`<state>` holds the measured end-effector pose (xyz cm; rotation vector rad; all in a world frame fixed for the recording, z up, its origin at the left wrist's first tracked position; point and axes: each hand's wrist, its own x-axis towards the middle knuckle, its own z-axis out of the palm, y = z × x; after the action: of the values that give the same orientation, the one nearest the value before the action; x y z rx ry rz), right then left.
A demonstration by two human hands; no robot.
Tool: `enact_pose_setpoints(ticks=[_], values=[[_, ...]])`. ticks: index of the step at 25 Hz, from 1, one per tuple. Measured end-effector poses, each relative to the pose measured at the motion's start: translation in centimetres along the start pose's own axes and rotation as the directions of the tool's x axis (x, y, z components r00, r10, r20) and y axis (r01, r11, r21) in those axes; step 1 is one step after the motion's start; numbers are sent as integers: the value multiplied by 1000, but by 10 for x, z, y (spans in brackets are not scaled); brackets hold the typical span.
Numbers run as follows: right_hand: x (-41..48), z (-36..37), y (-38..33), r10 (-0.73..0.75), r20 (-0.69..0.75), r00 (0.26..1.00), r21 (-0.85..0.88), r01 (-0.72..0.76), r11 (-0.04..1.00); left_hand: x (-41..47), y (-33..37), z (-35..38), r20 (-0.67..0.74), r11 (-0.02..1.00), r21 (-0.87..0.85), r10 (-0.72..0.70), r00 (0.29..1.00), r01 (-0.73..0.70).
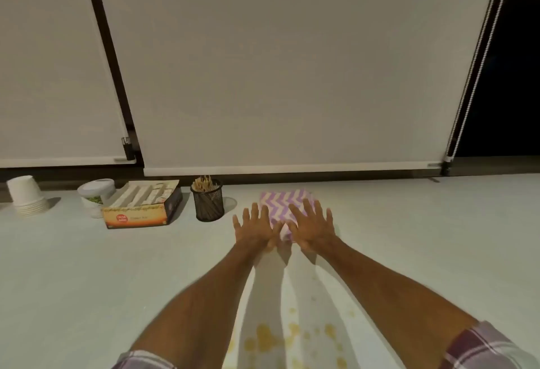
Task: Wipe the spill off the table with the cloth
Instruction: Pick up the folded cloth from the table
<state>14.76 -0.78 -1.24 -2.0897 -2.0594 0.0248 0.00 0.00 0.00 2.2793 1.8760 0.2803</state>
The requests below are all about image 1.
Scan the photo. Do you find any person's left hand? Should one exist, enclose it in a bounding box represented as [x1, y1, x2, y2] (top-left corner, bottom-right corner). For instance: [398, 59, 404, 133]
[232, 203, 284, 252]

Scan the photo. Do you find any person's right hand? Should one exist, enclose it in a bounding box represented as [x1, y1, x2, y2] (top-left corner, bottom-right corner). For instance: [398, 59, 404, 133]
[288, 199, 336, 254]

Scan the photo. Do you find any purple white chevron cloth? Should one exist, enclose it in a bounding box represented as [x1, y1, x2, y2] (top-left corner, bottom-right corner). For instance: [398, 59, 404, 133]
[258, 189, 317, 242]

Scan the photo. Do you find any orange liquid spill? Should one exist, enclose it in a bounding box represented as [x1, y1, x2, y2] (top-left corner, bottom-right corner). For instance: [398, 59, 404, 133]
[227, 295, 359, 369]

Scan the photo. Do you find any person's right forearm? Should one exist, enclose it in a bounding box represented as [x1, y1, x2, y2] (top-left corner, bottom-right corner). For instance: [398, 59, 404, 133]
[301, 240, 482, 369]

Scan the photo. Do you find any person's left forearm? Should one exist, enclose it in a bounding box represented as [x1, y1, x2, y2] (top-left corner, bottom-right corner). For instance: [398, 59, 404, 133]
[126, 244, 271, 369]

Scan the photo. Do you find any black mesh holder cup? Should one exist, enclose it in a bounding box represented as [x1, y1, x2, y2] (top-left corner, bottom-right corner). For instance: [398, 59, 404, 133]
[190, 178, 225, 223]

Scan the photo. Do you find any bundle of wooden sticks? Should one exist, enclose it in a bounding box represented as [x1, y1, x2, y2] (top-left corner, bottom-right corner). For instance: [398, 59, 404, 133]
[192, 175, 216, 193]

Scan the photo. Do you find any orange cardboard tea box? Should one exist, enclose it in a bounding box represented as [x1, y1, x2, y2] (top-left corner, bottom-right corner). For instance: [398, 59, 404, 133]
[101, 179, 184, 230]

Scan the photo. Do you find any row of white tea sachets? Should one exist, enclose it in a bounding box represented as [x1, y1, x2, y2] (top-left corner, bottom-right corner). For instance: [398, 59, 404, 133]
[110, 180, 180, 208]

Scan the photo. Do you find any white plastic jar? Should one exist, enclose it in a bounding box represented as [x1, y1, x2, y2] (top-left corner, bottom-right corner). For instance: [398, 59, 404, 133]
[77, 178, 117, 218]

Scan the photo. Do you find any wide grey roller blind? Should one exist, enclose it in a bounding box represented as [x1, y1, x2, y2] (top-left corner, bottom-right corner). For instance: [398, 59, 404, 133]
[91, 0, 503, 178]

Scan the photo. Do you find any plaid left shirt sleeve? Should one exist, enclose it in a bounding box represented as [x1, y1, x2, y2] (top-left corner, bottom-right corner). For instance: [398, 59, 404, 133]
[111, 349, 178, 369]

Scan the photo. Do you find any plaid shirt sleeve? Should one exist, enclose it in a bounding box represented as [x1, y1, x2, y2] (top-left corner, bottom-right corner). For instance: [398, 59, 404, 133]
[111, 349, 178, 369]
[440, 320, 540, 369]

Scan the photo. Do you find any dark window sill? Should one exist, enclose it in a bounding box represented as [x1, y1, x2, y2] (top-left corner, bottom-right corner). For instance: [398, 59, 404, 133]
[0, 156, 540, 203]

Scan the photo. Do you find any plaid right shirt sleeve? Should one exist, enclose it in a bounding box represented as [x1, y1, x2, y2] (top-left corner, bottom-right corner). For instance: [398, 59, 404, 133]
[440, 320, 540, 369]

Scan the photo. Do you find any stack of white paper cups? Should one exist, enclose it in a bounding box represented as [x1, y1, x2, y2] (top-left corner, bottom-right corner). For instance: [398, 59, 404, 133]
[6, 175, 50, 218]

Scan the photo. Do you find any dark window pane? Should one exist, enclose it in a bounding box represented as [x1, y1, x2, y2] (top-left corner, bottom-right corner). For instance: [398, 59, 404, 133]
[455, 0, 540, 158]

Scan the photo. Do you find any narrow grey roller blind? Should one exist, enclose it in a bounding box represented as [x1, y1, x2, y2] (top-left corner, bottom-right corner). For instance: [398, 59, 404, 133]
[0, 0, 137, 169]

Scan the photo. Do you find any white bead chain cord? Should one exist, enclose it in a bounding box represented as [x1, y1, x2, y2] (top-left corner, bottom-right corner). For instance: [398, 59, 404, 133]
[445, 0, 516, 159]

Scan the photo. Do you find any dark window frame post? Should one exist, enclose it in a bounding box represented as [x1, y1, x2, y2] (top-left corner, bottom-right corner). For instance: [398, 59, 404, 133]
[80, 0, 144, 163]

